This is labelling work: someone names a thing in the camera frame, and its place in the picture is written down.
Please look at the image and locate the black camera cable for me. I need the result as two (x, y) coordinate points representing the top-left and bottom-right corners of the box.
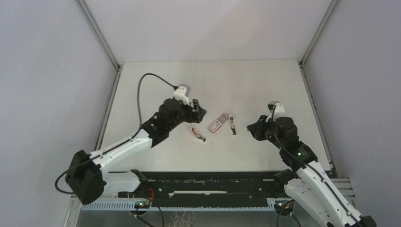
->
(269, 105), (364, 227)
(54, 73), (179, 195)

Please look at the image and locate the left green circuit board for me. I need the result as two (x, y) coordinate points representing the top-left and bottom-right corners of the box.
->
(134, 201), (151, 210)

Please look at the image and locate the left black camera cable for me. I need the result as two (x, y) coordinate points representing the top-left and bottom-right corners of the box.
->
(54, 73), (179, 195)

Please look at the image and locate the left aluminium frame post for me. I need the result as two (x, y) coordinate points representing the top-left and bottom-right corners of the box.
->
(75, 0), (120, 71)

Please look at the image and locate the right aluminium frame post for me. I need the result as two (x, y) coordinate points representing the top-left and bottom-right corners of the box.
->
(299, 0), (341, 68)

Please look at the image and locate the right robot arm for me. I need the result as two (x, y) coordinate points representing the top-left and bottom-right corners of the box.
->
(246, 115), (377, 227)

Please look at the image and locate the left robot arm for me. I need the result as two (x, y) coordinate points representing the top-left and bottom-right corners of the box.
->
(65, 98), (207, 205)

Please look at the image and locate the white slotted cable duct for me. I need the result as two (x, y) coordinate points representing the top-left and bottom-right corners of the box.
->
(82, 200), (277, 211)

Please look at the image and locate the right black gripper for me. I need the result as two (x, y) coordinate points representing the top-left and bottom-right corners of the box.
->
(247, 114), (283, 150)

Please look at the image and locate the right green circuit board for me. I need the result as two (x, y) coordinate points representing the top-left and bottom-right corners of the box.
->
(274, 200), (295, 216)

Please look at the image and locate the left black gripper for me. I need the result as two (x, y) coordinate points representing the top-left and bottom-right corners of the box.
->
(167, 98), (207, 131)

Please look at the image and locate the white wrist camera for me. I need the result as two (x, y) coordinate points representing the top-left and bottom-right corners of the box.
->
(173, 84), (191, 105)
(266, 101), (285, 121)

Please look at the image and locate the aluminium frame post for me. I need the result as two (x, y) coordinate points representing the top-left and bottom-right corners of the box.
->
(75, 0), (120, 71)
(299, 0), (341, 68)

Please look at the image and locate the right black camera cable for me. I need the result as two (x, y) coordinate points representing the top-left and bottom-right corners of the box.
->
(269, 105), (364, 227)

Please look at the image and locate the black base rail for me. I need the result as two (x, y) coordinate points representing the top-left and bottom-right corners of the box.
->
(118, 171), (288, 207)

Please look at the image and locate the white grey stapler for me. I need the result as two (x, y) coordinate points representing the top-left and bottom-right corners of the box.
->
(229, 115), (236, 136)

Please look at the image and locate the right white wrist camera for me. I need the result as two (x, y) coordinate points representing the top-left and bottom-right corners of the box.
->
(266, 101), (285, 121)

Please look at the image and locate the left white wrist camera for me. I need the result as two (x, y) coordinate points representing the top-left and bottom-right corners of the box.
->
(173, 84), (191, 105)

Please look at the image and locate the red white staple box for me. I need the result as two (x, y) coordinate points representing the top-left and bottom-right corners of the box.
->
(208, 113), (229, 133)

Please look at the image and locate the green circuit board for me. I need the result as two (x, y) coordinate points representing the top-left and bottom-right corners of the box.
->
(274, 200), (295, 216)
(134, 201), (151, 210)

